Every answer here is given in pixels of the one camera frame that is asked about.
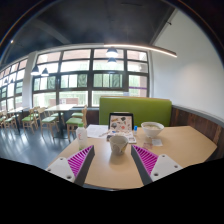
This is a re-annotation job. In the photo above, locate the wooden chair green seat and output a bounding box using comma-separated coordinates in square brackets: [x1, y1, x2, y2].
[2, 111, 17, 129]
[22, 109, 38, 131]
[66, 106, 87, 135]
[37, 107, 59, 136]

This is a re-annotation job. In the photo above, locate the wooden dining table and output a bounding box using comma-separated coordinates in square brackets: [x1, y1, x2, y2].
[47, 104, 74, 139]

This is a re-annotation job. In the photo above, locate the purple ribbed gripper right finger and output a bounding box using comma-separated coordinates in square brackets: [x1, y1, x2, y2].
[131, 145, 182, 185]

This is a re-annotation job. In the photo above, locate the white ceramic bowl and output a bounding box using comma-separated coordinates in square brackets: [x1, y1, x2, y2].
[141, 122, 164, 138]

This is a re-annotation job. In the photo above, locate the linear ceiling light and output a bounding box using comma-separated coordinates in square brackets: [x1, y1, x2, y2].
[103, 44, 177, 58]

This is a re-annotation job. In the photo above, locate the white paper cup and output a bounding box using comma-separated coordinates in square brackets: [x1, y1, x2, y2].
[109, 136, 128, 155]

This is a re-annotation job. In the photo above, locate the white paper sheet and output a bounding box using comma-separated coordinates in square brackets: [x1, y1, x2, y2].
[87, 124, 108, 138]

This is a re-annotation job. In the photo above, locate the pendant lamp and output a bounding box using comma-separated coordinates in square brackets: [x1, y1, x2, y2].
[41, 68, 49, 77]
[31, 65, 40, 76]
[107, 58, 117, 64]
[106, 47, 118, 58]

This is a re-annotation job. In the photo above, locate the green booth backrest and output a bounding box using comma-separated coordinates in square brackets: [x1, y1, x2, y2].
[99, 96, 172, 127]

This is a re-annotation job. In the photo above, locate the open booklet on table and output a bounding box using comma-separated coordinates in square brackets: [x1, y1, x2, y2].
[107, 131, 136, 144]

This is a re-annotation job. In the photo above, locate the small paper packet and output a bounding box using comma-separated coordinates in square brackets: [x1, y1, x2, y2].
[143, 139, 163, 149]

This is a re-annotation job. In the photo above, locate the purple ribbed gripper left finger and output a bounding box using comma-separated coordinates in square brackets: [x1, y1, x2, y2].
[47, 145, 95, 186]

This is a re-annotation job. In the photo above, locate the clear plastic water bottle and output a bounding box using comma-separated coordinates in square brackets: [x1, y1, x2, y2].
[76, 126, 87, 150]

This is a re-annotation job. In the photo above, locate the small blue-capped bottle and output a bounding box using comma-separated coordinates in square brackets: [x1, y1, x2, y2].
[133, 126, 138, 135]

